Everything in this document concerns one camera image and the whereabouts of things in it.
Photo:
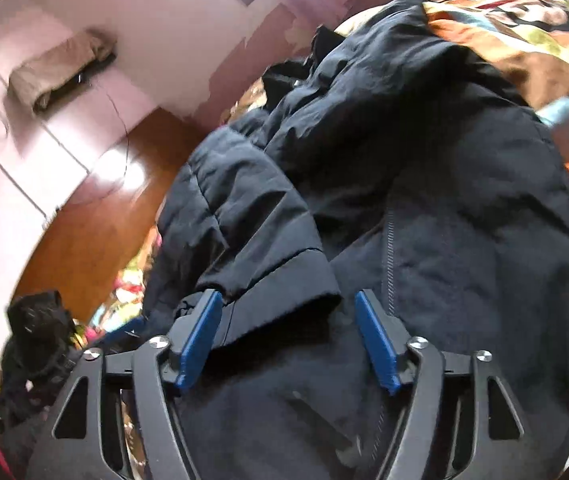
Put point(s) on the black padded jacket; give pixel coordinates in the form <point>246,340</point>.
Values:
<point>414,185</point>

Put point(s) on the long white wall pipe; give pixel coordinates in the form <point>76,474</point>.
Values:
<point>14,135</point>

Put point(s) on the short white wall pipe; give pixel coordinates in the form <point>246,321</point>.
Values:
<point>64,144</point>

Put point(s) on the colourful printed blanket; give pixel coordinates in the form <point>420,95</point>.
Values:
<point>514,20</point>

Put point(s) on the beige cloth cover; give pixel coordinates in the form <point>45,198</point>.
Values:
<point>54,67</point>

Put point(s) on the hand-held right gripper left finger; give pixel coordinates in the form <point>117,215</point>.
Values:
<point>199,340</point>

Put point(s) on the black clothes pile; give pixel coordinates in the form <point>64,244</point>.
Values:
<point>34,345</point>

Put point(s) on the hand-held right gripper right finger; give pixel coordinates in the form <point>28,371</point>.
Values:
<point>377,340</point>

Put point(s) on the wooden bed headboard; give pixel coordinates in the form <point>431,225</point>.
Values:
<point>89,220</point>

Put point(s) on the wall air conditioner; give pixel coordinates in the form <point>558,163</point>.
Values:
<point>77,80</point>

